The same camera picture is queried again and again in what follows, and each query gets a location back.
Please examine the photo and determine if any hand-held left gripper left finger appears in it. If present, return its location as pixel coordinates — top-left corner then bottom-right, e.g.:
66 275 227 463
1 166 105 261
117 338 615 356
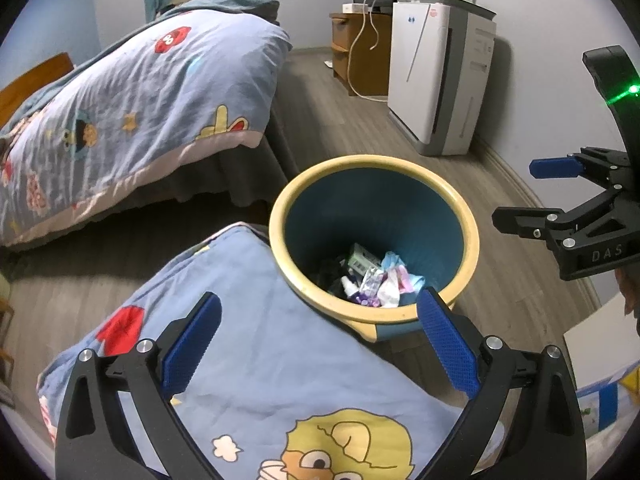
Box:
54 291 223 480

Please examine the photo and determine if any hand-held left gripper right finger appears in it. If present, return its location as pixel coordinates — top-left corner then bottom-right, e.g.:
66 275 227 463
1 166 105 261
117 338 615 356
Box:
416 287 587 480

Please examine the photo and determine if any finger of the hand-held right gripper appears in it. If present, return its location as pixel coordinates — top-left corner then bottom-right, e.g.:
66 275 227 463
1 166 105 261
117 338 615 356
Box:
491 186 627 247
530 147 639 184

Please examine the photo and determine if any white tissue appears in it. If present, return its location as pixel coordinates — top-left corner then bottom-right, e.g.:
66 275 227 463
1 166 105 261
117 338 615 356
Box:
377 280 402 307

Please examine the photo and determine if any green white medicine box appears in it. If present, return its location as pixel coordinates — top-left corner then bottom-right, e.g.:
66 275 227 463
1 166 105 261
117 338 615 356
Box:
347 243 381 273

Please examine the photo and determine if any black plastic bag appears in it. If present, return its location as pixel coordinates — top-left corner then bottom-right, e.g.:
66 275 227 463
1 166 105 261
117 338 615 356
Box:
315 257 352 296

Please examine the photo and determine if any yellow rimmed blue bin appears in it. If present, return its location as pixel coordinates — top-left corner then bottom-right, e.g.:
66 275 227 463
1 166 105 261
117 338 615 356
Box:
269 155 480 343

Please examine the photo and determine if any cartoon printed blue cushion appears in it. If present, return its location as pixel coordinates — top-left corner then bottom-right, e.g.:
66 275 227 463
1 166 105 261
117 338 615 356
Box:
37 222 501 480

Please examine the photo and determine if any white furniture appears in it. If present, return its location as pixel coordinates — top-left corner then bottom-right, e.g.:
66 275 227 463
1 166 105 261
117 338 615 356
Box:
562 305 640 396

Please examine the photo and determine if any printed blue cloth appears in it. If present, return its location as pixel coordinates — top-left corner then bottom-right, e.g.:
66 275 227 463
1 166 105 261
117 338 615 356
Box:
575 365 640 436

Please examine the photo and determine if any white air purifier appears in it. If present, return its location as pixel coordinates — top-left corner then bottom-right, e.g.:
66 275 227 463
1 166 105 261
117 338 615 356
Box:
387 0 498 157

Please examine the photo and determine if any wooden cabinet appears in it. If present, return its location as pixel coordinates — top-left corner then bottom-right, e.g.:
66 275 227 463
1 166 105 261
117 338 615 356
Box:
330 10 394 96

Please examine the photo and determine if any bed with cartoon duvet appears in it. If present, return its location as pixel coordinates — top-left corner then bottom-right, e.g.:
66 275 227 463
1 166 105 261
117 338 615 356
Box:
0 0 293 248

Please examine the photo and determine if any white cable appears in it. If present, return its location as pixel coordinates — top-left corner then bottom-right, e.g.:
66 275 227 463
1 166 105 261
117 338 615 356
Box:
347 0 392 104

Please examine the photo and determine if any wooden bed frame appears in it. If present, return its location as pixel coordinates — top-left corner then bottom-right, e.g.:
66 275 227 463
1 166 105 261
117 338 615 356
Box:
0 52 76 126

